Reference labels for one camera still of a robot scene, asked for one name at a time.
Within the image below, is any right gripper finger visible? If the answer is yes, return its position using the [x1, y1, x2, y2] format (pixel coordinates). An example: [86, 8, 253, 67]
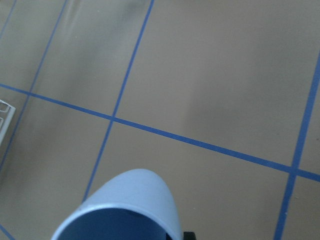
[183, 231, 196, 240]

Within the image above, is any light blue plastic cup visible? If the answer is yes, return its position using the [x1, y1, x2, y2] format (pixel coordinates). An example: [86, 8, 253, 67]
[52, 169, 184, 240]

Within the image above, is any white wire cup holder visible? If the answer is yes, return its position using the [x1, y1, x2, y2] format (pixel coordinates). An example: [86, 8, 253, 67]
[0, 100, 16, 145]

